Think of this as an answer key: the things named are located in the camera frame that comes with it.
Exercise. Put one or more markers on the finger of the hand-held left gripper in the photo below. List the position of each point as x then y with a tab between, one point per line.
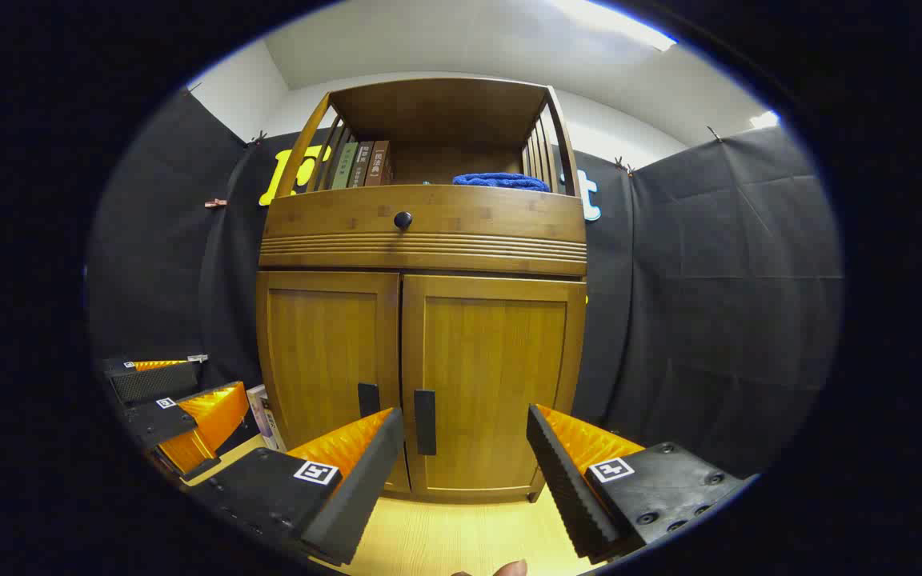
161	382
158	420

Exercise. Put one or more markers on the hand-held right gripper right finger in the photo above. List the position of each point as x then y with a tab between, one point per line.
565	488

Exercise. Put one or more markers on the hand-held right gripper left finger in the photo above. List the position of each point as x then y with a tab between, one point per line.
365	488

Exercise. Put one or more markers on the wooden shoe cabinet door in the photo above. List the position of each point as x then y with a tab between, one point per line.
493	368
325	352

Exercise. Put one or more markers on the wooden double-door shoe cabinet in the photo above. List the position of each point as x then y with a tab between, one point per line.
445	104

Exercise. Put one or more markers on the wooden cabinet drawer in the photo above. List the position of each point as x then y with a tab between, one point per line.
493	224

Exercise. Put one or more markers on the black backdrop cloth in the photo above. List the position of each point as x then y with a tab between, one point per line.
709	280

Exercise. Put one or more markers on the black round drawer knob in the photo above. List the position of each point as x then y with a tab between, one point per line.
402	220

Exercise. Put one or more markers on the grey book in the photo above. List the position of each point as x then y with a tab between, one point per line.
360	164

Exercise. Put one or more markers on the blue folded towel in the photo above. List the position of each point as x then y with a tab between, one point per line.
501	182

